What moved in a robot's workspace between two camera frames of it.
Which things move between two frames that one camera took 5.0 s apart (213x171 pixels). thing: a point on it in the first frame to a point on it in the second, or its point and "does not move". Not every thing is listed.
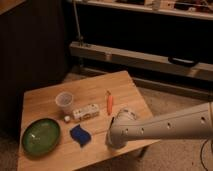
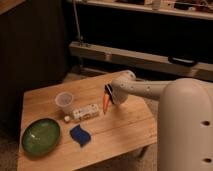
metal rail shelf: (200, 70) does not move
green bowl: (41, 137) does not move
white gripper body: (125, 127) to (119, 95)
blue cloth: (80, 135) does not move
